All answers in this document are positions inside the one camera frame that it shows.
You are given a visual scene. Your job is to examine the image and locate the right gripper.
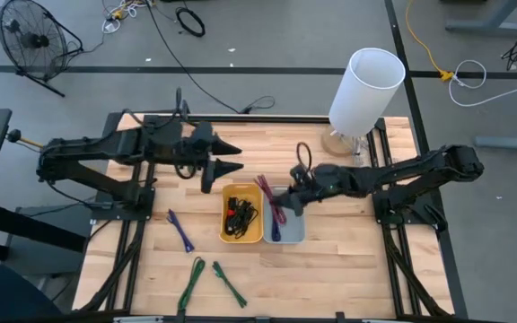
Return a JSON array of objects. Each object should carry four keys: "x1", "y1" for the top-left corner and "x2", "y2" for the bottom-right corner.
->
[{"x1": 278, "y1": 163, "x2": 347, "y2": 217}]

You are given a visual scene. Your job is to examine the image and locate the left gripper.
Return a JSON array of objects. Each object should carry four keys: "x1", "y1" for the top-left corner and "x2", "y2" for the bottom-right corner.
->
[{"x1": 175, "y1": 120, "x2": 245, "y2": 196}]

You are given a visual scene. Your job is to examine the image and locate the maroon usb cable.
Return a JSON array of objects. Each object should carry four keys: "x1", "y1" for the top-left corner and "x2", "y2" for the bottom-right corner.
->
[{"x1": 253, "y1": 174, "x2": 288, "y2": 226}]

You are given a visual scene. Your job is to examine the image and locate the purple usb cable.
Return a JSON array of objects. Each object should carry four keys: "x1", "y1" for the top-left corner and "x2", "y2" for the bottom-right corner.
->
[
  {"x1": 270, "y1": 218, "x2": 284, "y2": 243},
  {"x1": 166, "y1": 208, "x2": 196, "y2": 254}
]

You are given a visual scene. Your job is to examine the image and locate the light grey plastic bin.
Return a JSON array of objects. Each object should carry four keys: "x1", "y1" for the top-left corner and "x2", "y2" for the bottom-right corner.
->
[{"x1": 262, "y1": 185, "x2": 308, "y2": 246}]

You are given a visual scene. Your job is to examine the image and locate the yellow plastic bin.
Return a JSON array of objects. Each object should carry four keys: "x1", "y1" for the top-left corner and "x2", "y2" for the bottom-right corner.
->
[{"x1": 219, "y1": 182, "x2": 266, "y2": 245}]

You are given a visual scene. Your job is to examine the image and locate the white shade table lamp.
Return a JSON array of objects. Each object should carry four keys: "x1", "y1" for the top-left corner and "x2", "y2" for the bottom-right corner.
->
[{"x1": 320, "y1": 47, "x2": 407, "y2": 158}]

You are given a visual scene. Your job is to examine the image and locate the black floor fan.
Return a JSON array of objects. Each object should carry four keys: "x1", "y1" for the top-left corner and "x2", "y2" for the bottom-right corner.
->
[{"x1": 0, "y1": 0, "x2": 84, "y2": 99}]

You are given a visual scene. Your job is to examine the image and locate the grey desk foot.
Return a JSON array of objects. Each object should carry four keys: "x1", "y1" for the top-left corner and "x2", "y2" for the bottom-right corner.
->
[{"x1": 473, "y1": 133, "x2": 517, "y2": 153}]

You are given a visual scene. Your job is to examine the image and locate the dark blue chair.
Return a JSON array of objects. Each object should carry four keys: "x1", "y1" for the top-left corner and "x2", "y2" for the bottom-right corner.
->
[{"x1": 0, "y1": 264, "x2": 65, "y2": 323}]

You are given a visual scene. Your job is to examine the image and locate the grey desk leg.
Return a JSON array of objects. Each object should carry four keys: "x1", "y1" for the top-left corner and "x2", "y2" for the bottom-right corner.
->
[{"x1": 444, "y1": 0, "x2": 517, "y2": 36}]

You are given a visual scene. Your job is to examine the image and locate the black looped gripper cable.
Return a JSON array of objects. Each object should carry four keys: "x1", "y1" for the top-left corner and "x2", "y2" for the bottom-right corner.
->
[{"x1": 295, "y1": 142, "x2": 313, "y2": 172}]

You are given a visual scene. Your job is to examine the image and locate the white lamp power cord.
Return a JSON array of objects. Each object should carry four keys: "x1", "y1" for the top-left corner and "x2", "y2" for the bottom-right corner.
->
[{"x1": 348, "y1": 133, "x2": 371, "y2": 168}]

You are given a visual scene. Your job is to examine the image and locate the green braided usb cable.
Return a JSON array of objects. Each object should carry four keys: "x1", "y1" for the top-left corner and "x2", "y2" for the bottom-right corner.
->
[
  {"x1": 176, "y1": 256, "x2": 207, "y2": 314},
  {"x1": 211, "y1": 260, "x2": 249, "y2": 310}
]

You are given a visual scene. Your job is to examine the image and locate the long black floor cable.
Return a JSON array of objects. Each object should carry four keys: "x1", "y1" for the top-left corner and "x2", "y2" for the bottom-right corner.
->
[{"x1": 144, "y1": 0, "x2": 276, "y2": 116}]

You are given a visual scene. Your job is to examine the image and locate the black coiled floor cable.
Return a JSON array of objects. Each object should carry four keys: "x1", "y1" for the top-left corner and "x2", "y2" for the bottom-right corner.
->
[{"x1": 175, "y1": 6, "x2": 206, "y2": 38}]

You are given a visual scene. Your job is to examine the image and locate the white power strip cables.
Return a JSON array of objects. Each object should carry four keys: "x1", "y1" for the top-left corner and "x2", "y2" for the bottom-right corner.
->
[{"x1": 101, "y1": 0, "x2": 154, "y2": 35}]

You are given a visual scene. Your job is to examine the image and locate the yellow extension cord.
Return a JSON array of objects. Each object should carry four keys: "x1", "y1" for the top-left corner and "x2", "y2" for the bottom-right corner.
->
[{"x1": 404, "y1": 0, "x2": 456, "y2": 83}]

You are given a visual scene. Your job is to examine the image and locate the black knob wooden handle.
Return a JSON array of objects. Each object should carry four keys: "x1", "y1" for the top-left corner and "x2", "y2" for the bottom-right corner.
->
[{"x1": 5, "y1": 128, "x2": 44, "y2": 149}]

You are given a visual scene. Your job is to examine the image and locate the white floor cable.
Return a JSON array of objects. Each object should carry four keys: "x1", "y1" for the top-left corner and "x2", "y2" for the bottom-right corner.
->
[{"x1": 447, "y1": 59, "x2": 517, "y2": 108}]

